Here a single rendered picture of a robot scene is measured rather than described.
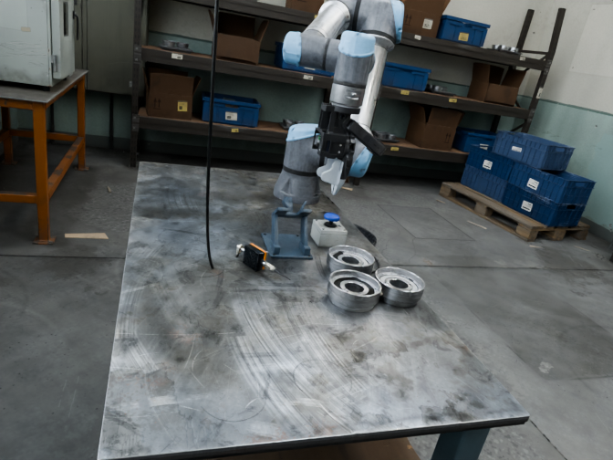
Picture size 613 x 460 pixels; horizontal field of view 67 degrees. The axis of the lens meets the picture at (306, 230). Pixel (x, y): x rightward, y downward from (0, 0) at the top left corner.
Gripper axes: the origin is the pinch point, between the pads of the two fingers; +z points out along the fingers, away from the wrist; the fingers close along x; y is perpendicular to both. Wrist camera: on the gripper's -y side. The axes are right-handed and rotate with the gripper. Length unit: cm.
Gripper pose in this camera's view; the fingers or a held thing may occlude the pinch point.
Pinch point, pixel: (337, 189)
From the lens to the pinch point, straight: 114.2
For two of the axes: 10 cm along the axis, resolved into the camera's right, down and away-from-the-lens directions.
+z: -1.7, 9.1, 3.7
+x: 2.5, 4.0, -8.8
